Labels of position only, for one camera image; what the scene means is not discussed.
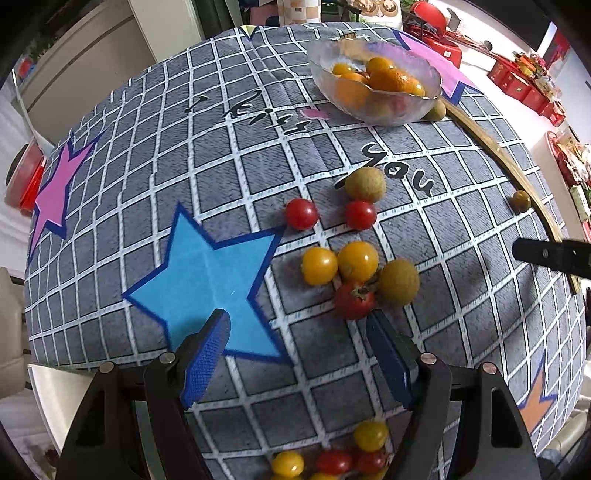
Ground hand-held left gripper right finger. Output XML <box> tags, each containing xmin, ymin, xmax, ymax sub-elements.
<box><xmin>366</xmin><ymin>310</ymin><xmax>542</xmax><ymax>480</ymax></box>

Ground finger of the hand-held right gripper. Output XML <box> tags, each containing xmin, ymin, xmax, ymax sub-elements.
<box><xmin>512</xmin><ymin>237</ymin><xmax>591</xmax><ymax>283</ymax></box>

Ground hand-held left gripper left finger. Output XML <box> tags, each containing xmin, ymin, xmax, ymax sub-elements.
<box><xmin>55</xmin><ymin>310</ymin><xmax>232</xmax><ymax>480</ymax></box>

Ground red cherry tomato with stem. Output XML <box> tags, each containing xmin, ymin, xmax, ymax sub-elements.
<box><xmin>333</xmin><ymin>282</ymin><xmax>376</xmax><ymax>321</ymax></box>

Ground clear glass bowl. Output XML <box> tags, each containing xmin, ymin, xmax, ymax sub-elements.
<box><xmin>308</xmin><ymin>39</ymin><xmax>443</xmax><ymax>127</ymax></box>

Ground brown-green longan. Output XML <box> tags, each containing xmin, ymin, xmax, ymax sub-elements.
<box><xmin>378</xmin><ymin>259</ymin><xmax>421</xmax><ymax>306</ymax></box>
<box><xmin>424</xmin><ymin>99</ymin><xmax>448</xmax><ymax>123</ymax></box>
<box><xmin>344</xmin><ymin>167</ymin><xmax>387</xmax><ymax>203</ymax></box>

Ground thin wooden hoop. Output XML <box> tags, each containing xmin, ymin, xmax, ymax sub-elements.
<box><xmin>339</xmin><ymin>33</ymin><xmax>581</xmax><ymax>294</ymax></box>

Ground grey checked star-print cloth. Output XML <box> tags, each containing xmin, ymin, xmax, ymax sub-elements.
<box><xmin>24</xmin><ymin>21</ymin><xmax>587</xmax><ymax>480</ymax></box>

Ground red gift boxes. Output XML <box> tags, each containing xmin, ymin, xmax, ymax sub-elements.
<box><xmin>487</xmin><ymin>51</ymin><xmax>568</xmax><ymax>127</ymax></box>

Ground red plastic container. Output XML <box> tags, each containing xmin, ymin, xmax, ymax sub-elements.
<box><xmin>4</xmin><ymin>143</ymin><xmax>47</xmax><ymax>213</ymax></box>

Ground red appliance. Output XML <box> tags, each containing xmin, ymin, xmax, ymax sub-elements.
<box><xmin>406</xmin><ymin>0</ymin><xmax>463</xmax><ymax>69</ymax></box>

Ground white cabinet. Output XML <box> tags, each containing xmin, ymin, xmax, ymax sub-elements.
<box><xmin>13</xmin><ymin>0</ymin><xmax>197</xmax><ymax>134</ymax></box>

